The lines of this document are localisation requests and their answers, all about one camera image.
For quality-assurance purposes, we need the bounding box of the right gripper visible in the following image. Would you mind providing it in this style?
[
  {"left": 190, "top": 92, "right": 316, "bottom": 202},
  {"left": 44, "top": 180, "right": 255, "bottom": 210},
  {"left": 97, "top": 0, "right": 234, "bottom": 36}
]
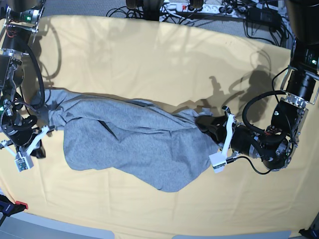
[{"left": 1, "top": 113, "right": 46, "bottom": 159}]

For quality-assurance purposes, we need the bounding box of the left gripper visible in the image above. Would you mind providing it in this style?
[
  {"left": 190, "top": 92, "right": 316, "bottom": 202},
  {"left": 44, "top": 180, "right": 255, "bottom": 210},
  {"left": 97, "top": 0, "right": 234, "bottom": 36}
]
[{"left": 195, "top": 116, "right": 262, "bottom": 158}]

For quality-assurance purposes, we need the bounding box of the grey t-shirt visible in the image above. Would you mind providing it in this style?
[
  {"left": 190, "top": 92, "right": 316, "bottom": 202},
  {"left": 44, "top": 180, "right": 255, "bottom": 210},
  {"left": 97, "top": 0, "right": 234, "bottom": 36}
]
[{"left": 39, "top": 88, "right": 218, "bottom": 192}]

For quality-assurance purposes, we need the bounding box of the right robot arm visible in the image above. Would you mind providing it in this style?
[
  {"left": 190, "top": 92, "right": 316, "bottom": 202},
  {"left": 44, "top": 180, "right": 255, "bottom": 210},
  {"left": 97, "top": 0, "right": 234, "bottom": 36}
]
[{"left": 0, "top": 0, "right": 45, "bottom": 159}]

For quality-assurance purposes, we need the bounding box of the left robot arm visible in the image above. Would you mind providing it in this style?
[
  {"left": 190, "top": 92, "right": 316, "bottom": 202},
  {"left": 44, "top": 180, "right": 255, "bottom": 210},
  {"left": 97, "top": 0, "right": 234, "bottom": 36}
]
[{"left": 195, "top": 0, "right": 319, "bottom": 172}]

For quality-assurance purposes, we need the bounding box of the red and black clamp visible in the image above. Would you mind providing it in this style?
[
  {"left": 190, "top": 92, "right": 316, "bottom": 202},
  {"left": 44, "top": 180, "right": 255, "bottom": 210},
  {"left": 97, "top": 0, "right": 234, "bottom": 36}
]
[{"left": 0, "top": 195, "right": 28, "bottom": 217}]

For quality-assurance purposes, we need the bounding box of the yellow table cloth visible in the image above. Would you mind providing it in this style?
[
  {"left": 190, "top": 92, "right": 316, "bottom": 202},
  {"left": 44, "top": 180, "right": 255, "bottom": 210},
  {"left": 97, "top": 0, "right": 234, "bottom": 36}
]
[{"left": 0, "top": 16, "right": 319, "bottom": 239}]

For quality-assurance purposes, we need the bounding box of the black power adapter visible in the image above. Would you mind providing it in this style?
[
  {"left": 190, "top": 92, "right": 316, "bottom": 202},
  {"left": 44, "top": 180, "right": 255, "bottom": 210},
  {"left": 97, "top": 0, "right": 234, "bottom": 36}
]
[{"left": 247, "top": 7, "right": 281, "bottom": 27}]

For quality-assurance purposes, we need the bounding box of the white power strip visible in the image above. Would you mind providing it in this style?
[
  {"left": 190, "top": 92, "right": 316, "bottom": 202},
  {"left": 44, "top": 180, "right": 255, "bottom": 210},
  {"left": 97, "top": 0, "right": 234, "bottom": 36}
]
[{"left": 161, "top": 0, "right": 248, "bottom": 19}]

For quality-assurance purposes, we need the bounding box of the black clamp right corner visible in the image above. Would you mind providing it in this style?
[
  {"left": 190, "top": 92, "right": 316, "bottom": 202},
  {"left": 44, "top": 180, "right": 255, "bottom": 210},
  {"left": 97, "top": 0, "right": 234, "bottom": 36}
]
[{"left": 299, "top": 228, "right": 319, "bottom": 239}]

